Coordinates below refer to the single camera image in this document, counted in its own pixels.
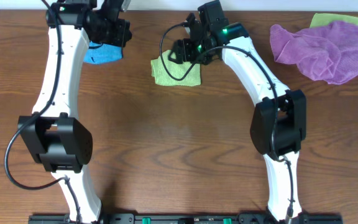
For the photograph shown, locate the green microfiber cloth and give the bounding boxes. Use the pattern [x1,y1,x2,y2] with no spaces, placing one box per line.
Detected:
[150,50,201,86]

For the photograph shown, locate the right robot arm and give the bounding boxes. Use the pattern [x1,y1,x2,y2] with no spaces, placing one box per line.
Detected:
[168,9,306,223]

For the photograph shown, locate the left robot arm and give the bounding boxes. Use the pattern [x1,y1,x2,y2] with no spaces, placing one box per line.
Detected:
[18,0,132,223]

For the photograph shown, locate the blue folded cloth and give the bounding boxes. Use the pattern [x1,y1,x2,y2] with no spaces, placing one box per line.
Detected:
[83,42,122,65]

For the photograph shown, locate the purple crumpled cloth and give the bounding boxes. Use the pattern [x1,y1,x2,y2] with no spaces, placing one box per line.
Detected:
[270,21,358,85]

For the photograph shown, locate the right black cable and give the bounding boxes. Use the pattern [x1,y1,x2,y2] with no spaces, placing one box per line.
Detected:
[159,21,295,218]

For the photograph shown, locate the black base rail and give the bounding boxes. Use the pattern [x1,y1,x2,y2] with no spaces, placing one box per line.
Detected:
[28,212,344,224]

